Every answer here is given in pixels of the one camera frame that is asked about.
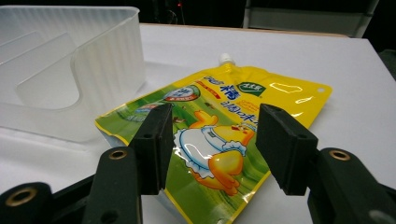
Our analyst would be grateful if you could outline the translucent white plastic bin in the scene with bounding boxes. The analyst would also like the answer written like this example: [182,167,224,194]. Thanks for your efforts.
[0,5,147,144]

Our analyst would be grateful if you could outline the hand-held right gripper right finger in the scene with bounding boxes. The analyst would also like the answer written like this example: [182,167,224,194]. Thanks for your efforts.
[255,104,396,224]

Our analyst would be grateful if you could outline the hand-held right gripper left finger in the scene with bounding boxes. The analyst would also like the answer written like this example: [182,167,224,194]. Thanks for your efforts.
[82,103,176,224]

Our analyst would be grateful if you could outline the yellow spouted refill pouch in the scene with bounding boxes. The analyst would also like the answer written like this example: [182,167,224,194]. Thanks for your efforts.
[94,52,333,224]

